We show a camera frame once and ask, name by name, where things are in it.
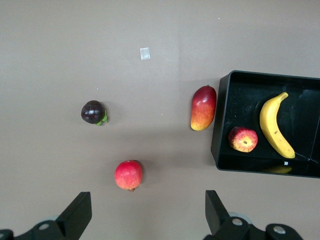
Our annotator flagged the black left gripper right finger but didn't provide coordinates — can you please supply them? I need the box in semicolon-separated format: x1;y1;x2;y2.
203;190;305;240

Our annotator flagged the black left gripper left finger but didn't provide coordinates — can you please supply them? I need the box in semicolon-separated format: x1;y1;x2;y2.
0;191;92;240

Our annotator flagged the red yellow apple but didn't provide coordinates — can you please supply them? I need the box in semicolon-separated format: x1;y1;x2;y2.
227;126;259;154

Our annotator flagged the yellow banana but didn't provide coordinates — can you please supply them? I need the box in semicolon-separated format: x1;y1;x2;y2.
259;91;297;159

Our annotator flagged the black plastic box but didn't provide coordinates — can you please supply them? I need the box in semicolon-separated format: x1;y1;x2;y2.
210;70;320;179

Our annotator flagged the red pomegranate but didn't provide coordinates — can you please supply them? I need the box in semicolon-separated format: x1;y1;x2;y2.
113;159;144;193

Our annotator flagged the dark purple eggplant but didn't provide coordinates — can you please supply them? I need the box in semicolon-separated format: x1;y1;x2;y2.
80;99;109;127

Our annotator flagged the red yellow mango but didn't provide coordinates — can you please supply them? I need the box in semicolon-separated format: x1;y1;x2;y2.
190;84;218;132

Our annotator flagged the clear tape piece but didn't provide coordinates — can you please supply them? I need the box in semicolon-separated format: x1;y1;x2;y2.
139;47;152;61

